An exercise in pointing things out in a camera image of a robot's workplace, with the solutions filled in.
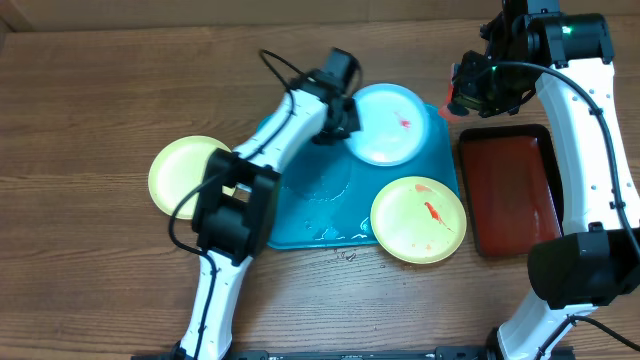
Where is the yellow plate near right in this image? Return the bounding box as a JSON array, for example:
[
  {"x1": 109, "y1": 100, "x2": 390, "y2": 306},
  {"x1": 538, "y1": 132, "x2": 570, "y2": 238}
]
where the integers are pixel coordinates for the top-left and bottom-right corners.
[{"x1": 370, "y1": 176, "x2": 467, "y2": 264}]

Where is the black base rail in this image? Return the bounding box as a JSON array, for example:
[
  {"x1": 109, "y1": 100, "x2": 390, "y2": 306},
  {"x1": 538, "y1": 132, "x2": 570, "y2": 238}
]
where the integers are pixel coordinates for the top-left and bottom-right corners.
[{"x1": 130, "y1": 346, "x2": 576, "y2": 360}]

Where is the yellow plate with red stains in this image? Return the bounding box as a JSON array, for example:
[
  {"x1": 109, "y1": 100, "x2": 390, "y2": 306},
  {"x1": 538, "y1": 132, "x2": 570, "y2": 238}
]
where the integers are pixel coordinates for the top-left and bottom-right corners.
[{"x1": 148, "y1": 135, "x2": 230, "y2": 215}]

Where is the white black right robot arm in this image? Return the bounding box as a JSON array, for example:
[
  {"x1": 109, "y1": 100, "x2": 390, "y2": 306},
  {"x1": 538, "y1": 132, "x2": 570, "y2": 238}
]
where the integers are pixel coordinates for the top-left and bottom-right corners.
[{"x1": 446, "y1": 0, "x2": 639, "y2": 359}]

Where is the red cleaning sponge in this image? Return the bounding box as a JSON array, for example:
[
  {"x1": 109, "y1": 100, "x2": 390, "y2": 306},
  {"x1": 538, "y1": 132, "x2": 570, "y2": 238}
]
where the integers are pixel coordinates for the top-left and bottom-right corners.
[{"x1": 438, "y1": 63, "x2": 469, "y2": 122}]

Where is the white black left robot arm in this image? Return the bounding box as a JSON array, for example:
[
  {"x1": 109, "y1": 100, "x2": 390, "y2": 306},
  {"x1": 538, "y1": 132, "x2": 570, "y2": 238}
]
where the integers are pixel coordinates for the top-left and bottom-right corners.
[{"x1": 169, "y1": 69, "x2": 360, "y2": 359}]

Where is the teal plastic tray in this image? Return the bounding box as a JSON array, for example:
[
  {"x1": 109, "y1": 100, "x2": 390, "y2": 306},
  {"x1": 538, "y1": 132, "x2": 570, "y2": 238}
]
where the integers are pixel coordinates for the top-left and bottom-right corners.
[{"x1": 268, "y1": 104, "x2": 460, "y2": 250}]

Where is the light blue plate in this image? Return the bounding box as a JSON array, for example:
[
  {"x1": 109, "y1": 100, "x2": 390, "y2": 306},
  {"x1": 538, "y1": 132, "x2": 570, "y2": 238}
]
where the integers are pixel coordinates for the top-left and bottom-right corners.
[{"x1": 345, "y1": 83, "x2": 431, "y2": 166}]

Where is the dark red lacquer tray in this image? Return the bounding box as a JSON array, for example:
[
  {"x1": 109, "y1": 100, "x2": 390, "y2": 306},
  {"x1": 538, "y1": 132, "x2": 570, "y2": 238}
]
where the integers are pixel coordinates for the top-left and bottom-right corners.
[{"x1": 458, "y1": 124, "x2": 564, "y2": 258}]

